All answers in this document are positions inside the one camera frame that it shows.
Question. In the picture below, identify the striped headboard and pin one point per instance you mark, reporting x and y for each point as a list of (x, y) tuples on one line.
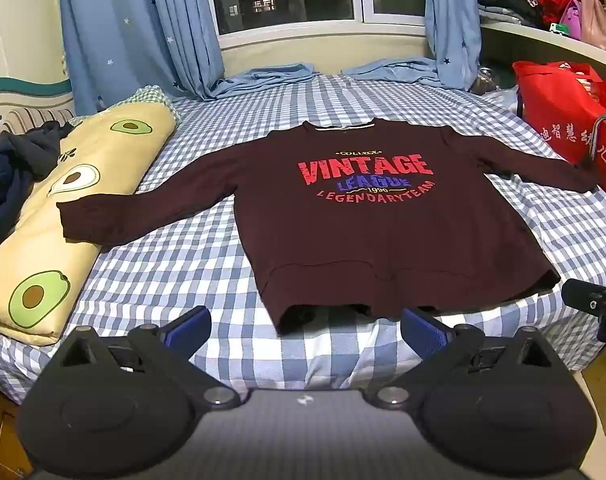
[(18, 115)]

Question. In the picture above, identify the red fabric bag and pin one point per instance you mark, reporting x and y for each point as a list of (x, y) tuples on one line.
[(553, 105)]

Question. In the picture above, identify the blue star curtain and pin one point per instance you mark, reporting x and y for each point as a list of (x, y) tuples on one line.
[(128, 25), (450, 15)]

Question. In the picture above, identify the yellow avocado print pillow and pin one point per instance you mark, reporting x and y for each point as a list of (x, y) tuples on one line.
[(68, 210)]

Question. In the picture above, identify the pink handbag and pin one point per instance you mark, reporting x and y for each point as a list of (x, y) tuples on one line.
[(600, 22)]

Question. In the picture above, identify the green toy car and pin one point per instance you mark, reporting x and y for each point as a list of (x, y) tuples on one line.
[(559, 29)]

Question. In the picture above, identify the dark navy clothing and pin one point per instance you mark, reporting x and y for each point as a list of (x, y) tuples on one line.
[(8, 180)]

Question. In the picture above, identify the white plastic bag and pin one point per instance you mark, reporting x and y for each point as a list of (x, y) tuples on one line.
[(503, 100)]

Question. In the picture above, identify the purple handbag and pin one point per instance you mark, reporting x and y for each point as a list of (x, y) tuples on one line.
[(572, 20)]

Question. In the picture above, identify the maroon printed sweater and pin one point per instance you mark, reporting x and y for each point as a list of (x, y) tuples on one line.
[(363, 220)]

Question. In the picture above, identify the green checked cloth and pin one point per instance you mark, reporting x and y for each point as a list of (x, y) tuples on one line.
[(155, 97)]

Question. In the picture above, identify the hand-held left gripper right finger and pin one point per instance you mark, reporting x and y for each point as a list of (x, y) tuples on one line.
[(422, 331)]

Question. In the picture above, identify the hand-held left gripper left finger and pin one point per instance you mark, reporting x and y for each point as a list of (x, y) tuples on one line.
[(189, 327)]

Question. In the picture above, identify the white curved shelf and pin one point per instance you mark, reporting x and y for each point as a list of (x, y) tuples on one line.
[(533, 42)]

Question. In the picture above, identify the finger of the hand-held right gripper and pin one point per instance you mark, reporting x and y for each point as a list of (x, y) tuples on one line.
[(580, 297)]

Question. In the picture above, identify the blue checked bed sheet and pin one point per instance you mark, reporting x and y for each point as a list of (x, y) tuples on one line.
[(183, 270)]

